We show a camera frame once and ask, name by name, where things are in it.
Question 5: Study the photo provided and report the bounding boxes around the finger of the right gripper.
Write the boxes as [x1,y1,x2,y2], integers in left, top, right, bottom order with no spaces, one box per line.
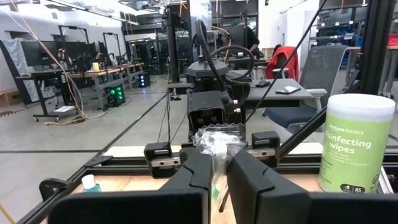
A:
[179,146,197,164]

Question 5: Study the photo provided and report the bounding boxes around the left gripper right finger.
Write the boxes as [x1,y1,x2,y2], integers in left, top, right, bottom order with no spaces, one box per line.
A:
[226,148,398,224]

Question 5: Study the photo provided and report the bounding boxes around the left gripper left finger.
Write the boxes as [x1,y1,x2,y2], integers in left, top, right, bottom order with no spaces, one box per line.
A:
[48,149,215,224]

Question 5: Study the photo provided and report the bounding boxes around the green toothbrush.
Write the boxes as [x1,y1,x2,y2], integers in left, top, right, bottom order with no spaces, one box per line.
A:
[192,123,248,224]

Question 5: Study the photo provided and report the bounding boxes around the blue mouthwash bottle white cap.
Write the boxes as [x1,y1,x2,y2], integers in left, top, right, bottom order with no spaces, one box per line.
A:
[81,174,102,194]

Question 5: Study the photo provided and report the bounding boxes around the grey desk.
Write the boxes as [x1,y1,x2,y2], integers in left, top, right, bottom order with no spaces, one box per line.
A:
[167,77,314,110]

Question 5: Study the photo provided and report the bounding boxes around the black smartphone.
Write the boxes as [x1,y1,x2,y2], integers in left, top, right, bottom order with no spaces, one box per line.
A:
[275,86,302,95]

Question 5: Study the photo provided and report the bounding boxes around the red jacket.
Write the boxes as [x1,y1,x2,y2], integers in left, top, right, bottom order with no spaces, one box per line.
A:
[265,46,300,82]

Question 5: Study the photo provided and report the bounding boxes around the person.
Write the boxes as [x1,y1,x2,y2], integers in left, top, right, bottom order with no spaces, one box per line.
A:
[241,26,261,57]

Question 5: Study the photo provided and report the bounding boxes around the black vertical pole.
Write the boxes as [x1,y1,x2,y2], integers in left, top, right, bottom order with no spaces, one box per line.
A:
[163,9,182,83]

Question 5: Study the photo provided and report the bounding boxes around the computer tower blue lights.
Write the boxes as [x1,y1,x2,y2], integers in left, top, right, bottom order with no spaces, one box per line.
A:
[137,72,151,88]

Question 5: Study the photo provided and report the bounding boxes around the green disinfecting wipes canister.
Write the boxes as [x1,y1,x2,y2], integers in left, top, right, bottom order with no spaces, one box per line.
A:
[318,93,396,194]

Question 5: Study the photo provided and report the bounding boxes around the grey mesh office chair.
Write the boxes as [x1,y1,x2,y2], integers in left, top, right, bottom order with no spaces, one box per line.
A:
[264,45,349,133]

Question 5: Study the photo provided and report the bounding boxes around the computer tower green lights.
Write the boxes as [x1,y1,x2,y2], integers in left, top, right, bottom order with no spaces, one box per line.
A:
[105,84,126,108]

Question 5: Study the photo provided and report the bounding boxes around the wooden workbench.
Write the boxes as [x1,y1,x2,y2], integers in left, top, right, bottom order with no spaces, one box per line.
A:
[67,62,146,110]

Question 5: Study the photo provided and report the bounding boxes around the metal storage shelf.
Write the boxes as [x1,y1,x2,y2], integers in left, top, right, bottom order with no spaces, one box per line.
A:
[310,6,364,47]

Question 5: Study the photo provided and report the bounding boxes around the black rolling desk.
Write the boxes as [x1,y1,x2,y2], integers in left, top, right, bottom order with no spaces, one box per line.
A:
[15,68,80,123]

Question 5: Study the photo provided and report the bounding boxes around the black desk monitor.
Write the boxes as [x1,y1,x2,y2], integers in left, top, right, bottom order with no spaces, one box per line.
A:
[20,40,59,67]

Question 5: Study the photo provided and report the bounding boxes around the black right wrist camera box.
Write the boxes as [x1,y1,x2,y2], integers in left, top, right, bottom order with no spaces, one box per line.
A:
[187,91,228,131]

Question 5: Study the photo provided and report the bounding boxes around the black aluminium table frame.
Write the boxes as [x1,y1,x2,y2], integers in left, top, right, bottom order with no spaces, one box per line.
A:
[17,0,398,224]

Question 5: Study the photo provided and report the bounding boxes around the thin black diagonal cable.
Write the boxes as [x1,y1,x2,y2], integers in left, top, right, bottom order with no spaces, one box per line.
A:
[244,0,328,124]

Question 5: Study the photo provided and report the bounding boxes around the yellow hanging cable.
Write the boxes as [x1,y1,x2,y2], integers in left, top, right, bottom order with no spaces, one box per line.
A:
[0,202,16,224]

